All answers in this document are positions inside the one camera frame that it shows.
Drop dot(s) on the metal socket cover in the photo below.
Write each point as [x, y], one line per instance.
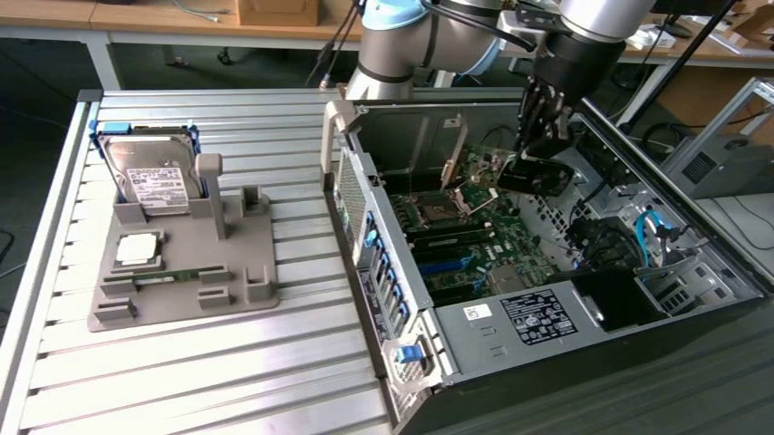
[478, 199]

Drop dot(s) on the black monitor with stand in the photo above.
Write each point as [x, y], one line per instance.
[679, 27]

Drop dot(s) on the green motherboard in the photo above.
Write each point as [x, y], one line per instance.
[519, 240]

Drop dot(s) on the silver hard disk drive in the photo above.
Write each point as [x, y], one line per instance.
[151, 181]

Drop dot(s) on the white box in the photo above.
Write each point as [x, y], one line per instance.
[655, 41]

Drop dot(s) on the wooden desk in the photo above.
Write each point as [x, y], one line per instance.
[695, 52]
[120, 13]

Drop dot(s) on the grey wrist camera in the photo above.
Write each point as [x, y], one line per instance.
[526, 20]

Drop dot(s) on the black slanted pole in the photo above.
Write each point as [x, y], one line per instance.
[683, 68]

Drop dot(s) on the chipset heatsink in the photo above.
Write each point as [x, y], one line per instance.
[508, 279]

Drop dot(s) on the green RAM stick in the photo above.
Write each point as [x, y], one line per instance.
[169, 275]

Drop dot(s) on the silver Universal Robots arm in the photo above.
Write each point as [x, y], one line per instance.
[411, 41]

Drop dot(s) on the metal disk bay bracket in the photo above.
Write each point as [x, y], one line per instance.
[671, 290]

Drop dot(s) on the open black PC case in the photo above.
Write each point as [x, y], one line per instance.
[604, 399]

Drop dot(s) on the blue case latch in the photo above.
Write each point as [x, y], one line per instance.
[407, 354]

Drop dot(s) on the silver CPU chip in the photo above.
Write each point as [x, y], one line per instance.
[137, 249]

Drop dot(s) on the aluminium frame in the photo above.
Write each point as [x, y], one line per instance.
[734, 104]

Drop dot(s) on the CPU socket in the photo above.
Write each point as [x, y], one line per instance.
[438, 208]

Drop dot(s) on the brown cardboard piece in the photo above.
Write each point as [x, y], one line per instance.
[755, 27]

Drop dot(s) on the black RAM slot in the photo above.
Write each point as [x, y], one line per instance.
[454, 240]

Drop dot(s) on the grey parts rack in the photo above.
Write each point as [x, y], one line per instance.
[181, 299]

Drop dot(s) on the grey computer tower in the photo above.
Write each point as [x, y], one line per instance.
[726, 172]

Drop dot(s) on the grey power supply unit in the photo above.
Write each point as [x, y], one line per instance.
[471, 335]

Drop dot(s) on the cardboard box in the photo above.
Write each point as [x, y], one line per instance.
[277, 11]

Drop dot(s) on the blue disk caddy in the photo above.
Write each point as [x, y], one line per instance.
[112, 128]

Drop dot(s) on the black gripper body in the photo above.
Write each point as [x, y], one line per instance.
[574, 63]

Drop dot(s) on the black graphics card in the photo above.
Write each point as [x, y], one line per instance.
[532, 176]

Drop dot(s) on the metal drive cage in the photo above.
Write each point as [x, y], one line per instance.
[547, 217]

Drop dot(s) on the blue expansion slot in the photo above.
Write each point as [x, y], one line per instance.
[447, 266]

